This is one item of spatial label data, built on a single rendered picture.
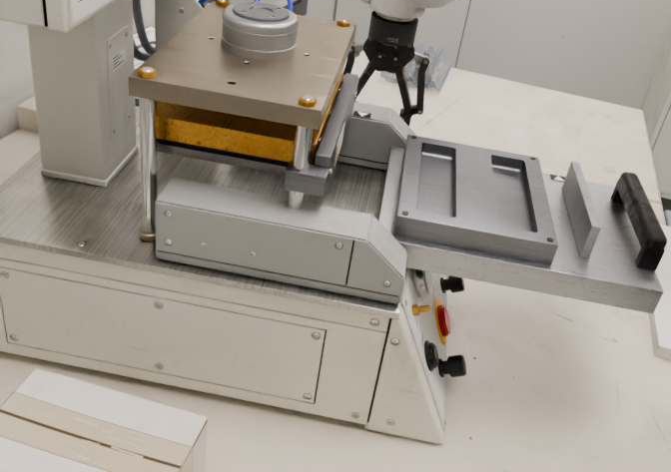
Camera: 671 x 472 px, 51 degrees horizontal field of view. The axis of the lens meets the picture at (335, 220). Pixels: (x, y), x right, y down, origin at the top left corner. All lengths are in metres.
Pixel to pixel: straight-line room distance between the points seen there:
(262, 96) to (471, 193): 0.27
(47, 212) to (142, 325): 0.16
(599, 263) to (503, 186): 0.15
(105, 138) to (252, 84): 0.22
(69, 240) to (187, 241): 0.13
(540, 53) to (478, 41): 0.27
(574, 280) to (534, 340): 0.27
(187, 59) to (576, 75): 2.72
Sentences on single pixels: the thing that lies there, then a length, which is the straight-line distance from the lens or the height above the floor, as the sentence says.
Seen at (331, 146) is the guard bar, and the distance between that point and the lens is 0.70.
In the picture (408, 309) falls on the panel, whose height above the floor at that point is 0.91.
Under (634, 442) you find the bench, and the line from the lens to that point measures 0.94.
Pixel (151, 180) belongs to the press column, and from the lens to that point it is 0.73.
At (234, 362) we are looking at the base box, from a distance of 0.79.
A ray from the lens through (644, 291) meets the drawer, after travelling 0.78.
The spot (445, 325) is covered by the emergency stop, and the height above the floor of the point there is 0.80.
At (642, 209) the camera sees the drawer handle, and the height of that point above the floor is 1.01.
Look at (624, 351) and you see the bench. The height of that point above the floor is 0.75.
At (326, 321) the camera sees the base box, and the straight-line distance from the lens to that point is 0.72.
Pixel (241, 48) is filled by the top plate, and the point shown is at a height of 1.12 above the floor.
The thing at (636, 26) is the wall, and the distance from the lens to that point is 3.28.
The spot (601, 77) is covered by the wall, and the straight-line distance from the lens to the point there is 3.33.
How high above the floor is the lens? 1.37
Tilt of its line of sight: 32 degrees down
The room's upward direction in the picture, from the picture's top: 9 degrees clockwise
